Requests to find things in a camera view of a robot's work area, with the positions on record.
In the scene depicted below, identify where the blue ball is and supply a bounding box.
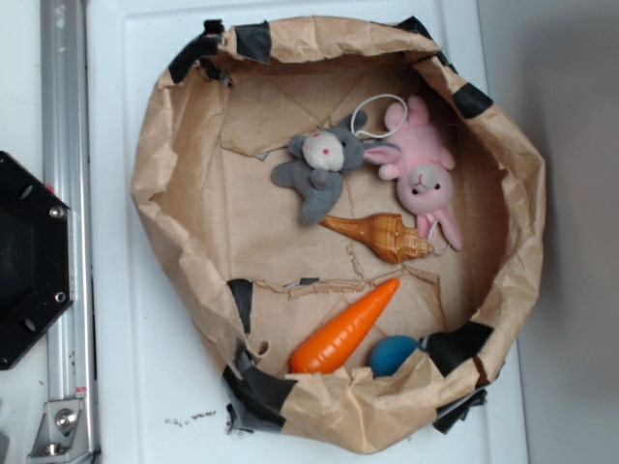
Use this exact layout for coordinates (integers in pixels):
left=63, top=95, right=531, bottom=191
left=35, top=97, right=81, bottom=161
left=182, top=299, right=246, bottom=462
left=368, top=335, right=421, bottom=377

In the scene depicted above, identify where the orange plastic carrot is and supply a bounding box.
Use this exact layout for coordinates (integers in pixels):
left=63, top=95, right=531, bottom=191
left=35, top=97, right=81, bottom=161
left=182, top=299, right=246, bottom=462
left=290, top=278, right=400, bottom=374

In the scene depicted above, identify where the brown paper bag bin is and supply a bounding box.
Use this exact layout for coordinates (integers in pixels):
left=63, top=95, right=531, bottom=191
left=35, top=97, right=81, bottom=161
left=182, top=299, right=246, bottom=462
left=132, top=16, right=545, bottom=453

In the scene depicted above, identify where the aluminum extrusion rail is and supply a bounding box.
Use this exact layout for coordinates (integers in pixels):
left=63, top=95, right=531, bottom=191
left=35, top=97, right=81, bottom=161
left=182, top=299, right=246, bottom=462
left=39, top=0, right=98, bottom=402

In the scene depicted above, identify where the orange plastic conch shell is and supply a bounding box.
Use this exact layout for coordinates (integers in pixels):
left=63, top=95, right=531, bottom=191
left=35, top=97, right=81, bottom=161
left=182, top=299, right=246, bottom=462
left=320, top=213, right=434, bottom=264

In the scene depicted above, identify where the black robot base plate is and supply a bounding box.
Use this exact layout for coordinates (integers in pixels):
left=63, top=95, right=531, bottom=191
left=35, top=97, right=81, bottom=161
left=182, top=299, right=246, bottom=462
left=1, top=152, right=73, bottom=371

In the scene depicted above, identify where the pink plush bunny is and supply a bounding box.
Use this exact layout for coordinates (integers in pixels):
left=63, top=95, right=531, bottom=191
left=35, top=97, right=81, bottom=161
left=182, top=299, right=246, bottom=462
left=365, top=95, right=463, bottom=250

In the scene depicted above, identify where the gray plush bunny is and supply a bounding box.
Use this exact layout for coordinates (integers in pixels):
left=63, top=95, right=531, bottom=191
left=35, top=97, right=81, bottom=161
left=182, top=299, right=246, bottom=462
left=270, top=111, right=402, bottom=226

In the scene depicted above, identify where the metal corner bracket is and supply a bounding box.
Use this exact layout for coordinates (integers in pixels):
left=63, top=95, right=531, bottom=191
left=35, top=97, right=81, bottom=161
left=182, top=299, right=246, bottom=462
left=27, top=398, right=96, bottom=463

